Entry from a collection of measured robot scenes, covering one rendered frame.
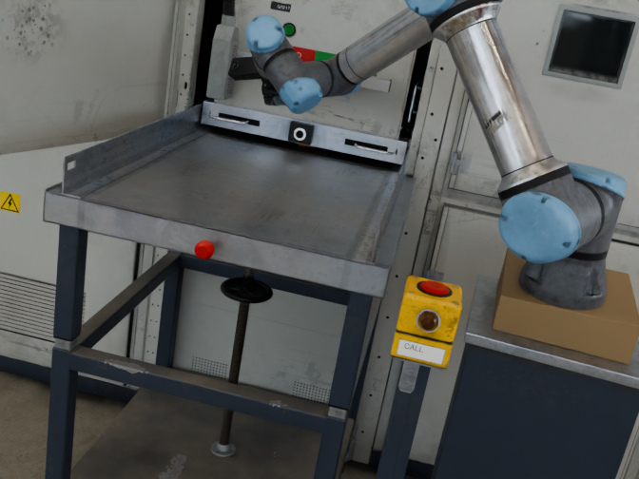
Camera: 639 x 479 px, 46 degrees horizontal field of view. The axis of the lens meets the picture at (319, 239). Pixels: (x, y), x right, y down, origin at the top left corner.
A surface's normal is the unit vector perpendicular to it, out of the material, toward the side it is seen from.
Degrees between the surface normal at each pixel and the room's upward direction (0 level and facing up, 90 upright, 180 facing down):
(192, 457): 0
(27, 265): 90
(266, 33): 60
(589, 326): 90
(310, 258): 90
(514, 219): 100
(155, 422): 0
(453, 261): 90
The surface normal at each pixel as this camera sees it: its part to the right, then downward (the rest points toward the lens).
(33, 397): 0.17, -0.93
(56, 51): 0.87, 0.29
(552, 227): -0.59, 0.34
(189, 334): -0.18, 0.29
